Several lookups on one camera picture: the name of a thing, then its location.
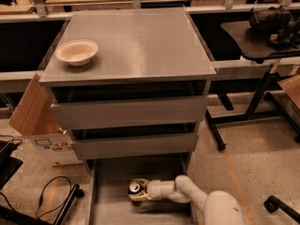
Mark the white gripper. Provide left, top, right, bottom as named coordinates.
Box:
left=128, top=179, right=162, bottom=203

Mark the blue pepsi can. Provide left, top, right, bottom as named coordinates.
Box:
left=128, top=181, right=143, bottom=195

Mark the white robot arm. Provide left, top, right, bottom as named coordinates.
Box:
left=128, top=175, right=250, bottom=225

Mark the grey bottom drawer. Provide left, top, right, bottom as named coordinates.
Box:
left=85, top=154, right=197, bottom=225

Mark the grey drawer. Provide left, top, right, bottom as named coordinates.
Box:
left=51, top=96, right=207, bottom=129
left=85, top=154, right=197, bottom=225
left=72, top=133, right=198, bottom=160

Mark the grey middle drawer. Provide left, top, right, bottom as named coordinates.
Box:
left=72, top=133, right=198, bottom=160

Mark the grey drawer cabinet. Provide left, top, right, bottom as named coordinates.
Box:
left=38, top=7, right=218, bottom=173

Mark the grey top drawer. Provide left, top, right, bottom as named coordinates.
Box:
left=51, top=96, right=207, bottom=129

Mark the black stand base left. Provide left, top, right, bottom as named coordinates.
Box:
left=53, top=184, right=84, bottom=225

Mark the black chair caster right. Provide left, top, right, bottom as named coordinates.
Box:
left=263, top=195, right=300, bottom=224

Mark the open cardboard box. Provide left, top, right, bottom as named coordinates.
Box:
left=8, top=74, right=81, bottom=166

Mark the black equipment at left edge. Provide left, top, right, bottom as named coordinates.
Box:
left=0, top=141, right=23, bottom=189

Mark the white paper bowl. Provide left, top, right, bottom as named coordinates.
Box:
left=55, top=39, right=98, bottom=67

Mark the black side table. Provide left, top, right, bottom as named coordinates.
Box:
left=205, top=22, right=300, bottom=151

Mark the cardboard box at right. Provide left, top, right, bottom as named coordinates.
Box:
left=278, top=74, right=300, bottom=109

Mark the dark bag on table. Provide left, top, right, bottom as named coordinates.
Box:
left=249, top=7, right=293, bottom=34

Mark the black cable on floor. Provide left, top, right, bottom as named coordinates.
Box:
left=35, top=175, right=73, bottom=220

